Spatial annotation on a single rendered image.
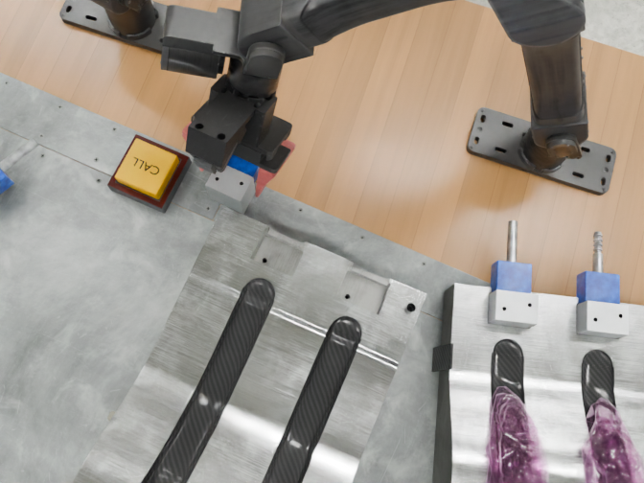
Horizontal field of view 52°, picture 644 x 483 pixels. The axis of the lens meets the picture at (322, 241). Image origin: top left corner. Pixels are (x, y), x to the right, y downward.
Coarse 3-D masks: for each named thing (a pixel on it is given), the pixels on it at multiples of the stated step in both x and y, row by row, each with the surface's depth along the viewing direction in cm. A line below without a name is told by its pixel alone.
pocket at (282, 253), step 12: (264, 240) 79; (276, 240) 79; (288, 240) 78; (264, 252) 79; (276, 252) 79; (288, 252) 79; (300, 252) 79; (264, 264) 78; (276, 264) 78; (288, 264) 79
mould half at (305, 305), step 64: (320, 256) 76; (192, 320) 74; (320, 320) 74; (384, 320) 75; (192, 384) 72; (256, 384) 73; (384, 384) 73; (128, 448) 67; (256, 448) 70; (320, 448) 71
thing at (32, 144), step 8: (24, 144) 84; (32, 144) 84; (16, 152) 84; (24, 152) 84; (8, 160) 83; (16, 160) 84; (0, 168) 83; (8, 168) 84; (0, 176) 82; (8, 176) 83; (0, 184) 82; (8, 184) 84; (0, 192) 84
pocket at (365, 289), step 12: (348, 276) 79; (360, 276) 78; (372, 276) 77; (348, 288) 78; (360, 288) 78; (372, 288) 78; (384, 288) 78; (348, 300) 78; (360, 300) 78; (372, 300) 78
